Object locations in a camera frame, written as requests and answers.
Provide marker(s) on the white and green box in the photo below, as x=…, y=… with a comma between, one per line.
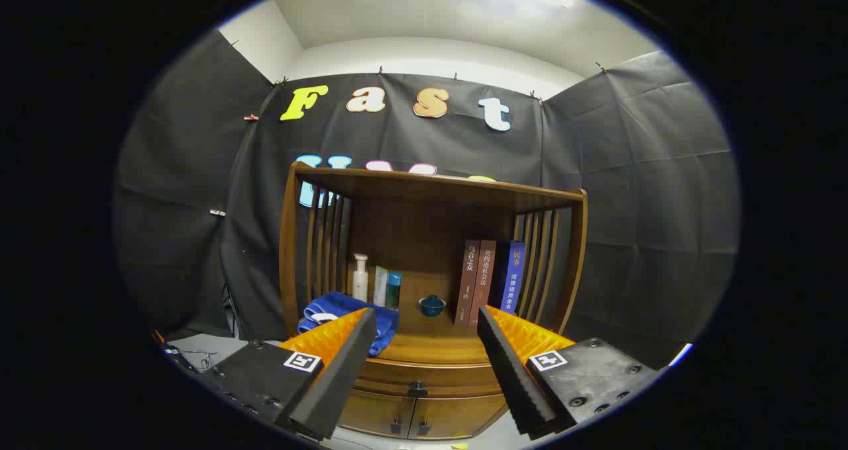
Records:
x=380, y=287

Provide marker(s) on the folded blue towel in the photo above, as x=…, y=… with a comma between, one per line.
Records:
x=338, y=304

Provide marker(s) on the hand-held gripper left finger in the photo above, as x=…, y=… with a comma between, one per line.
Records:
x=338, y=384

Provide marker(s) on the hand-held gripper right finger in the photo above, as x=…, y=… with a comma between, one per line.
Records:
x=513, y=384

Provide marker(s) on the teal bottle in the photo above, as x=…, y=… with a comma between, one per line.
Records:
x=394, y=291

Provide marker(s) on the white pump bottle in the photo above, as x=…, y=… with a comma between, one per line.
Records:
x=360, y=281

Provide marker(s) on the wooden cabinet door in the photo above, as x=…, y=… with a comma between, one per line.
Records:
x=371, y=410
x=457, y=413

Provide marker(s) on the wooden drawer with black knob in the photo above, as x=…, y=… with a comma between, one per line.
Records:
x=430, y=374

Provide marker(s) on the dark blue lidded teacup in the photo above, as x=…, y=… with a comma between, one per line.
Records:
x=432, y=306

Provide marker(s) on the reddish brown book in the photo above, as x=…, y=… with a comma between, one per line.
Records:
x=482, y=284

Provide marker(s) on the wooden cabinet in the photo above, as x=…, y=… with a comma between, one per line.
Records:
x=424, y=218

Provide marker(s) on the dark brown book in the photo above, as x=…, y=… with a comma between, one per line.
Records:
x=467, y=284

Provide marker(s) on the blue book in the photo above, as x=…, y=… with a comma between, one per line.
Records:
x=513, y=278

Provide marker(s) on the wooden countertop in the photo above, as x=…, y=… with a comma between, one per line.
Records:
x=430, y=344

